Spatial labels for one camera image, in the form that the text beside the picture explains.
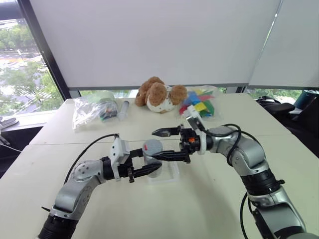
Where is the large white roller blind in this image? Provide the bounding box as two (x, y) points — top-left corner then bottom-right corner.
(29, 0), (284, 91)

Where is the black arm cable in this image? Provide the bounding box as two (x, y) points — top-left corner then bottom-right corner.
(208, 123), (253, 239)
(66, 133), (121, 185)

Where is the grey jar lid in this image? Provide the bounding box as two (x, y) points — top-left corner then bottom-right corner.
(142, 139), (163, 157)

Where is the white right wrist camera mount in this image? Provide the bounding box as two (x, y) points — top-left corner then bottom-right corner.
(183, 105), (209, 155)

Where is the blue toy block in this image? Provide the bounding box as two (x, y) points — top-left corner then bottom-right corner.
(186, 91), (201, 105)

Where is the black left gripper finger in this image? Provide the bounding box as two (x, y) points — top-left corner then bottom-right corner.
(132, 161), (163, 178)
(129, 148), (146, 160)

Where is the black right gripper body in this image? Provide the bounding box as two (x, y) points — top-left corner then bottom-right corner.
(179, 127), (202, 156)

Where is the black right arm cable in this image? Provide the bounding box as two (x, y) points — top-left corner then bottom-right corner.
(208, 123), (253, 239)

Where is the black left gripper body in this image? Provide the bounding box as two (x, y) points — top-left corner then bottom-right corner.
(118, 154), (137, 184)

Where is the crumpled clear plastic bag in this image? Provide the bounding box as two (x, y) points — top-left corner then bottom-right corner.
(72, 95), (119, 130)

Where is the clear bag of coloured blocks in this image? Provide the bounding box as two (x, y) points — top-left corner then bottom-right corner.
(177, 85), (224, 122)

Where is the grey plastic syringe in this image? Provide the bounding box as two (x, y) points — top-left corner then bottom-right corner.
(117, 100), (131, 121)

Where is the clear plastic box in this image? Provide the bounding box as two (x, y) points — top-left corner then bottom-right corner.
(146, 161), (180, 185)

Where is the green toy block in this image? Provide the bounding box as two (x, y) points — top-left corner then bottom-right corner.
(200, 99), (215, 117)

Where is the black window frame post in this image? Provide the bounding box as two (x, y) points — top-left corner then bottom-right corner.
(17, 0), (72, 101)

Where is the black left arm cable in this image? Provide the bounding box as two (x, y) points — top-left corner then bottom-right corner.
(66, 133), (121, 185)

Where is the clear plastic jar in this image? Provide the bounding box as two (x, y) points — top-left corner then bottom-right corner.
(144, 153), (164, 179)

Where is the pale green tape roll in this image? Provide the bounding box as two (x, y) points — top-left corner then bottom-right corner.
(99, 90), (117, 103)

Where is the black office chair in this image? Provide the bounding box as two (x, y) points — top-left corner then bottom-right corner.
(255, 97), (319, 150)

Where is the grey flat object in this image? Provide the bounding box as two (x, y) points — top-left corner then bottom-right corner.
(0, 116), (19, 129)

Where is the yellow toy block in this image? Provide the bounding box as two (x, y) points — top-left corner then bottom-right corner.
(193, 102), (207, 113)

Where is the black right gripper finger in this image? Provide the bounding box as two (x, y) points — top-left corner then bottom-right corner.
(151, 150), (191, 165)
(151, 126), (183, 138)

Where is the narrow white roller blind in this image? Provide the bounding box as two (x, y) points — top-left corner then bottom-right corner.
(248, 0), (319, 89)

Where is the teal drinking bottle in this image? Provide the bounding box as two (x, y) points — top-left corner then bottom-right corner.
(294, 89), (319, 109)

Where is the brown white plush dog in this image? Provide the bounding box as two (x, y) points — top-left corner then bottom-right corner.
(134, 76), (188, 114)

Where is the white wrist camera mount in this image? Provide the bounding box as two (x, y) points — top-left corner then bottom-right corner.
(183, 105), (209, 155)
(109, 138), (131, 181)

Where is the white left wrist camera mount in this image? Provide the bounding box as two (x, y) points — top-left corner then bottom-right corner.
(109, 138), (131, 181)

